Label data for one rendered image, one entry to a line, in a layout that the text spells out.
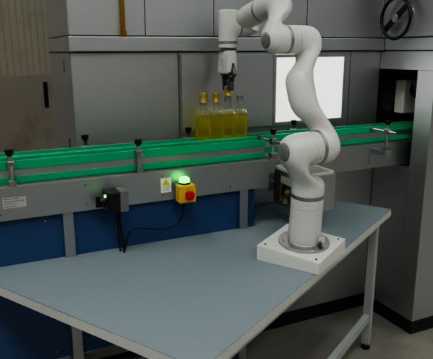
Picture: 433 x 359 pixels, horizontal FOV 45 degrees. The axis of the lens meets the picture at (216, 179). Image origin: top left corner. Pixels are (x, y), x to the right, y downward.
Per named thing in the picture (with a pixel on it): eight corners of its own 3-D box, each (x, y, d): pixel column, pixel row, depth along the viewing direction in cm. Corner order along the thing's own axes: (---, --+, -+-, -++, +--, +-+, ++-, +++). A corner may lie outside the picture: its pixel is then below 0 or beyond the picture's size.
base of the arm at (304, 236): (337, 239, 197) (342, 194, 191) (317, 258, 182) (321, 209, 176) (292, 227, 207) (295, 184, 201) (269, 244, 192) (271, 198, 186)
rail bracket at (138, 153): (143, 172, 203) (142, 138, 199) (149, 176, 196) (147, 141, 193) (133, 173, 201) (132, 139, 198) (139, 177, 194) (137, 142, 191)
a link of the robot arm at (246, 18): (285, -2, 201) (245, 19, 228) (251, -4, 194) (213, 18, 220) (288, 22, 202) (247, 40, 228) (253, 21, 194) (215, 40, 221)
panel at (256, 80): (340, 120, 273) (342, 53, 265) (343, 120, 271) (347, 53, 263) (180, 131, 236) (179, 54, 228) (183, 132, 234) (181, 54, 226)
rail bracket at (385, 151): (373, 161, 264) (376, 117, 259) (397, 167, 250) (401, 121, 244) (365, 162, 262) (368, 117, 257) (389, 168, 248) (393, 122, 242)
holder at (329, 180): (298, 194, 246) (299, 162, 243) (334, 209, 222) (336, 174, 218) (267, 198, 239) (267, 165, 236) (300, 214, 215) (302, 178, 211)
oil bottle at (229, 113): (230, 153, 236) (230, 106, 231) (236, 155, 231) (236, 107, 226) (219, 154, 234) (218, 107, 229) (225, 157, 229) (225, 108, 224)
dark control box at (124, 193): (123, 206, 200) (122, 186, 198) (129, 212, 193) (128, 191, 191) (102, 209, 197) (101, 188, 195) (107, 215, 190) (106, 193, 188)
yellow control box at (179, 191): (189, 198, 212) (189, 180, 210) (196, 203, 205) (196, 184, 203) (173, 200, 209) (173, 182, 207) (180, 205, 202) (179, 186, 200)
